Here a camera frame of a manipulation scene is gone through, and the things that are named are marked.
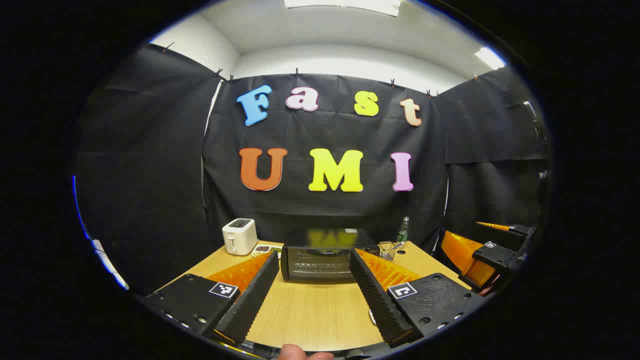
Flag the ceiling light panel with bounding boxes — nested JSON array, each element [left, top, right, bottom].
[[474, 46, 507, 71], [284, 0, 402, 17]]

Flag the white toaster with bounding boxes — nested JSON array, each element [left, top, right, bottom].
[[222, 218, 259, 256]]

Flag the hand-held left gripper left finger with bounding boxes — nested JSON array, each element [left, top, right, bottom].
[[141, 251, 280, 346]]

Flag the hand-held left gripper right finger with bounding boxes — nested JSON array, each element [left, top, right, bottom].
[[348, 248, 490, 348]]

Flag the black electric oven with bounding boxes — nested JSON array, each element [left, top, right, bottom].
[[280, 228, 379, 282]]

